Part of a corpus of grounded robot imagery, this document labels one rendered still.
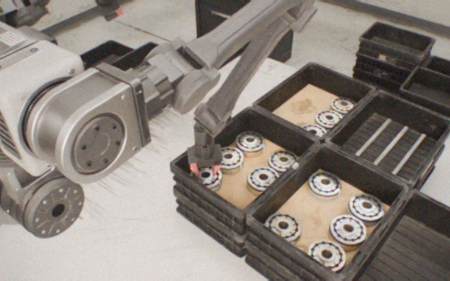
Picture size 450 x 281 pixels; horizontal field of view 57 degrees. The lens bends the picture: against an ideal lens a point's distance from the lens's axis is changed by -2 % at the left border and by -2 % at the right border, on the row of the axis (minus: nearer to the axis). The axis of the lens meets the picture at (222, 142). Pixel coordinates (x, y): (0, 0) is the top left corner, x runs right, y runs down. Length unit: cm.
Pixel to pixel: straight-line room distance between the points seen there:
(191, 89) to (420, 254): 86
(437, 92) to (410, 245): 144
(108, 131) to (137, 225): 88
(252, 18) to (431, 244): 85
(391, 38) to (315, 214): 193
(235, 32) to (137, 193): 90
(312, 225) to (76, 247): 74
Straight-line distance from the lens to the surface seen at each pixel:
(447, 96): 260
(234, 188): 134
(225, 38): 76
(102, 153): 60
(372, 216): 130
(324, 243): 120
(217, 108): 110
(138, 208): 149
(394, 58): 275
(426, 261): 130
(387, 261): 126
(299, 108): 167
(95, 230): 146
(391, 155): 155
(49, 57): 65
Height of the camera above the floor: 182
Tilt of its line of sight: 42 degrees down
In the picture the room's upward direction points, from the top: 1 degrees counter-clockwise
